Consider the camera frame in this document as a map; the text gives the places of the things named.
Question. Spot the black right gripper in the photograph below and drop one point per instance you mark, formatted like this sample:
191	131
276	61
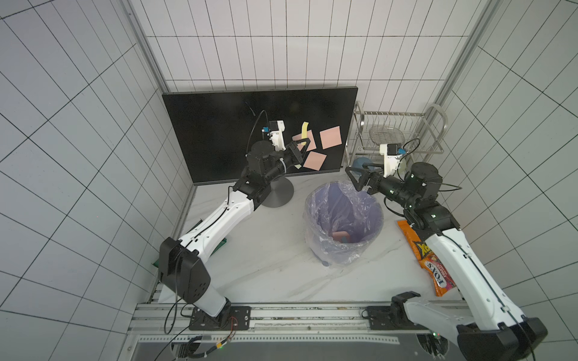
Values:
372	183

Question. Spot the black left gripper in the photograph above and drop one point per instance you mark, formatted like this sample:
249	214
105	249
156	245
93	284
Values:
297	155

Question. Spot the curled pink sticky note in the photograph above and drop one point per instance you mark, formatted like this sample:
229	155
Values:
312	143

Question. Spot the yellow sticky strip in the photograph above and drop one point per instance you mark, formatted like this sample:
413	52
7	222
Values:
304	130

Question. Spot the large pink sticky note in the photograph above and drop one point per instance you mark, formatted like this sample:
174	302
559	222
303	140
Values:
331	137

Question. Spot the small pink sticky note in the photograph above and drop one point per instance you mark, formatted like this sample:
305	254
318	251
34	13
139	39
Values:
341	237

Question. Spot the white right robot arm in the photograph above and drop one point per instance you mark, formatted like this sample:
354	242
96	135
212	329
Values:
496	329

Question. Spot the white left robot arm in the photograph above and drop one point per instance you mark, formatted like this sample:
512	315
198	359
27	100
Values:
182	262

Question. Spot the black computer monitor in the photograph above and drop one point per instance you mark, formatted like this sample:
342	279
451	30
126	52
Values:
217	130

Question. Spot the blue bowl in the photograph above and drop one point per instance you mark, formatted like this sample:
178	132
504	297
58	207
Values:
361	163

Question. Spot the trash bin with plastic liner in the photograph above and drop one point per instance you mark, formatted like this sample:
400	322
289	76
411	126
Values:
337	206

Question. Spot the metal dish rack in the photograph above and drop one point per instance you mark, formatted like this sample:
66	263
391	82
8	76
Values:
423	133

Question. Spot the orange snack bag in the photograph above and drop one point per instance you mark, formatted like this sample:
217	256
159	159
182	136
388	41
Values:
419	248

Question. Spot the pink candy bag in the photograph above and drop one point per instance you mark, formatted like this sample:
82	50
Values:
442	280

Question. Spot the green snack bag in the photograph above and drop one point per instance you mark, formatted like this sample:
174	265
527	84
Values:
220	245

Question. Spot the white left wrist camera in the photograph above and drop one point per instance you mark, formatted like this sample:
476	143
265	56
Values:
275	131

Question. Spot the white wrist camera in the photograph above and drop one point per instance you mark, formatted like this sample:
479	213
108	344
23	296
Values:
275	131
392	154

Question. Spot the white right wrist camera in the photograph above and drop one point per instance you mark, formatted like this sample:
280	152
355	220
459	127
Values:
392	154

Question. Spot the metal mounting rail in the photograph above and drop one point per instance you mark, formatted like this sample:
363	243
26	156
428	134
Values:
172	326

